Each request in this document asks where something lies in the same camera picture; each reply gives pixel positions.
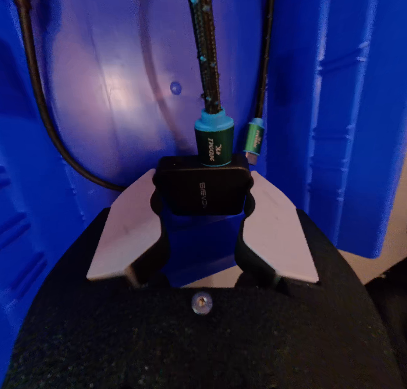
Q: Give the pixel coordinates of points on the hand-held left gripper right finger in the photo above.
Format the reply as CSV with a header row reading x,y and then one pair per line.
x,y
276,236

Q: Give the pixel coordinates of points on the grey desk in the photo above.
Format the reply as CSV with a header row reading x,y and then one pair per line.
x,y
359,265

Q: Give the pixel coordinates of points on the blue plastic bin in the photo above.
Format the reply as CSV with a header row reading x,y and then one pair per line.
x,y
111,93

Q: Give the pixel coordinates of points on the black square adapter hub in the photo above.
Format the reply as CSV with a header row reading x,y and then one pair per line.
x,y
190,188

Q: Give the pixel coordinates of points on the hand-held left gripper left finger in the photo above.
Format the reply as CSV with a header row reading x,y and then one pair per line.
x,y
127,233

